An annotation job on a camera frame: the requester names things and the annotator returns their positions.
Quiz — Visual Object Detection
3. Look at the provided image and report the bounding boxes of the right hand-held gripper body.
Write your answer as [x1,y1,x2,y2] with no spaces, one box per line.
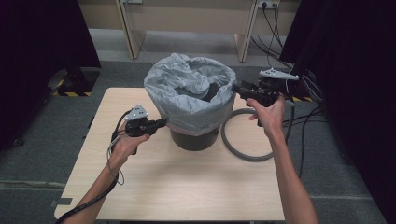
[248,67,300,108]

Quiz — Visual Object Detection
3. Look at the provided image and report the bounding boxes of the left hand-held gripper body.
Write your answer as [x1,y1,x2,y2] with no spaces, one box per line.
[124,103,157,138]

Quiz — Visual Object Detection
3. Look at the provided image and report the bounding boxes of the grey plastic trash bag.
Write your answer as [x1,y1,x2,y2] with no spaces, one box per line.
[143,52,237,137]

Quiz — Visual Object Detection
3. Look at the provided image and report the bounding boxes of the dark grey trash bin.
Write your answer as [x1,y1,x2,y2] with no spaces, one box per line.
[169,125,221,152]

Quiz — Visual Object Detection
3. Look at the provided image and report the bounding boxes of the dark grey bin rim ring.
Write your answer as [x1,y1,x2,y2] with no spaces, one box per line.
[220,106,295,162]

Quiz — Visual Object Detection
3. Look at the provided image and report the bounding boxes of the person's right hand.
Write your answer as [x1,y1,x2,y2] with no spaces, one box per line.
[247,94,287,138]

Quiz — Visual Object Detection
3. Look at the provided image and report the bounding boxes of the person's left hand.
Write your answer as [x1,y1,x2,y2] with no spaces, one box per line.
[106,124,151,172]

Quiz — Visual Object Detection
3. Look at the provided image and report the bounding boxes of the stand base with hazard tape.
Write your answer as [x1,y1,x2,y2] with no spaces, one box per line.
[290,73,316,103]
[48,66,101,98]

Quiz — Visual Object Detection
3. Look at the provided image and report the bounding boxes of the wooden desk leg panel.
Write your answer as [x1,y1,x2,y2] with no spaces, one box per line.
[115,0,148,60]
[233,0,261,63]

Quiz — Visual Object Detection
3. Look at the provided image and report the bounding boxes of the black curtain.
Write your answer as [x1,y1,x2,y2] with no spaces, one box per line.
[279,0,396,224]
[0,0,102,151]

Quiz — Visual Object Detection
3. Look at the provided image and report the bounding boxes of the grey tape strip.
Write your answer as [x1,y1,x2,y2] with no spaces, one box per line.
[49,197,74,207]

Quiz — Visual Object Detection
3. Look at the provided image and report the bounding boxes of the white cables at stand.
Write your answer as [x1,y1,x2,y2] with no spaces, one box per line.
[285,66,323,105]

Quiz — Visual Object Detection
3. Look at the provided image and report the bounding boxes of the black cables from socket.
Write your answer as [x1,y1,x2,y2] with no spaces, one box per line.
[250,3,295,70]

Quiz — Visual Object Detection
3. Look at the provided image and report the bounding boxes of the thin grey cable loop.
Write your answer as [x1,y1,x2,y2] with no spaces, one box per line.
[106,135,126,187]

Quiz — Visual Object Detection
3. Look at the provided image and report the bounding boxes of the black floor cables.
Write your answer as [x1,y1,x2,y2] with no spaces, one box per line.
[281,105,326,180]

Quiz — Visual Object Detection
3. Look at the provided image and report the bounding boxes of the white wall power socket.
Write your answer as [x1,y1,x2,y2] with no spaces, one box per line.
[257,0,280,9]

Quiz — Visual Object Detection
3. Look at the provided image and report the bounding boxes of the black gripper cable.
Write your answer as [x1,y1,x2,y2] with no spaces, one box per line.
[55,108,134,224]

